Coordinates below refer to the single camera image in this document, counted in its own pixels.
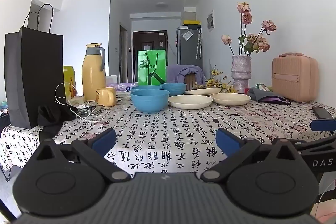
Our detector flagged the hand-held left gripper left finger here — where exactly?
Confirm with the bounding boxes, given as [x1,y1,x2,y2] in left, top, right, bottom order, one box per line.
[31,128,132,183]

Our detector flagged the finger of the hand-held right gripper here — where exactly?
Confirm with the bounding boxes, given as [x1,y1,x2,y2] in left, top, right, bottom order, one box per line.
[310,118,336,132]
[294,135,336,152]

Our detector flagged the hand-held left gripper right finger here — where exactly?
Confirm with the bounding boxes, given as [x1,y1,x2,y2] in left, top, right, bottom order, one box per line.
[201,128,302,183]

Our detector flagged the cream plate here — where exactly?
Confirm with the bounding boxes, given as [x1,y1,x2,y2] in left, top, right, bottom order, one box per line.
[168,94,213,109]
[210,93,252,106]
[185,87,222,96]

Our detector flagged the blue bowl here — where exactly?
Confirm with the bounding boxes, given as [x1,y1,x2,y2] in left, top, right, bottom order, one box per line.
[131,85,163,91]
[159,83,187,97]
[130,89,170,113]

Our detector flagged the black phone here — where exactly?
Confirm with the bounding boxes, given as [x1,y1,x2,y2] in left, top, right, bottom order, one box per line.
[312,107,334,119]

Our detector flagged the yellow mug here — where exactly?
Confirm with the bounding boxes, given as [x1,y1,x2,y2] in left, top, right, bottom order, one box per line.
[95,87,117,107]

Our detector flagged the clear crumpled wrapper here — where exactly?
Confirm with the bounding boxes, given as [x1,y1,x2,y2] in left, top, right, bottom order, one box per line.
[67,95,86,109]

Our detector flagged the yellow flower branch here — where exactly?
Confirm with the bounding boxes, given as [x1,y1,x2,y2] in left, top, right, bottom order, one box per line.
[193,65,239,94]

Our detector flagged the purple tissue packet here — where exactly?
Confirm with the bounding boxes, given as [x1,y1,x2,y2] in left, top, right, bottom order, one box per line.
[106,82,138,92]

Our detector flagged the pink hard case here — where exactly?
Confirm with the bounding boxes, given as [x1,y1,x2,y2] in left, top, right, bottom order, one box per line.
[272,52,319,102]

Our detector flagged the grey purple pouch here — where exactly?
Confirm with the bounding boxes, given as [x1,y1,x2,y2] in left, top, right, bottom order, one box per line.
[247,88,292,106]

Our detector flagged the black cloth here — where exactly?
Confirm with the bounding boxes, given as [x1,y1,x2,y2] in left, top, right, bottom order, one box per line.
[37,105,79,146]

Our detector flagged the red green snack packets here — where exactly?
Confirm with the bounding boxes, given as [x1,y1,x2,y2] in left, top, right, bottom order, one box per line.
[244,83,272,93]

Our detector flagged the yellow thermos jug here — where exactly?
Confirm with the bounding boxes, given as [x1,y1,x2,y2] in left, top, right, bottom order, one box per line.
[82,43,106,102]

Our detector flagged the pink textured vase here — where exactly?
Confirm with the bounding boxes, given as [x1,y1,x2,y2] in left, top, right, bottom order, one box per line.
[231,55,252,94]

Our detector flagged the yellow-green snack box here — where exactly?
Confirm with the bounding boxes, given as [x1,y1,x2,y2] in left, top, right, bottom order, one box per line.
[63,66,78,98]

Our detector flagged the wooden chair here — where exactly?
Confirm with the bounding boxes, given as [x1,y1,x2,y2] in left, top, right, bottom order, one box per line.
[184,73,198,90]

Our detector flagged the purple jacket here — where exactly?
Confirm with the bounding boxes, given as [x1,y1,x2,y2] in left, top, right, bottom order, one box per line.
[166,65,206,86]

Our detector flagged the brown side door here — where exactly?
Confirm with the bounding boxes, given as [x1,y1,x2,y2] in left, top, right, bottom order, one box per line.
[119,25,128,83]

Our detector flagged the green shopping bag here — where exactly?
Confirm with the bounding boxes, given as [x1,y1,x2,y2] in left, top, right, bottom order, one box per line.
[138,50,167,86]

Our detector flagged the black paper bag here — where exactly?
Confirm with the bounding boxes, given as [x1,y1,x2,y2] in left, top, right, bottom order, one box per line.
[4,4,65,129]

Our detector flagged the grey refrigerator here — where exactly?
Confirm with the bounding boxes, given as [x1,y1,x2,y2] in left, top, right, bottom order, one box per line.
[176,27,203,66]

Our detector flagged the dark brown entrance door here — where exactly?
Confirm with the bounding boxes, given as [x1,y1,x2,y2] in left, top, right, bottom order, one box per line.
[132,30,168,83]

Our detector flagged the yellow box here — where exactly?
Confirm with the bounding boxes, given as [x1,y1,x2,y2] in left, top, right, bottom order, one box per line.
[183,20,201,29]

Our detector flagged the dried pink roses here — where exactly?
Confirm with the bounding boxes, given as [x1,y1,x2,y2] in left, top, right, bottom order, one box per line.
[221,2,277,56]

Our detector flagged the white cable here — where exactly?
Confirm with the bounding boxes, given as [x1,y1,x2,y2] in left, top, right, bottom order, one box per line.
[54,82,105,123]

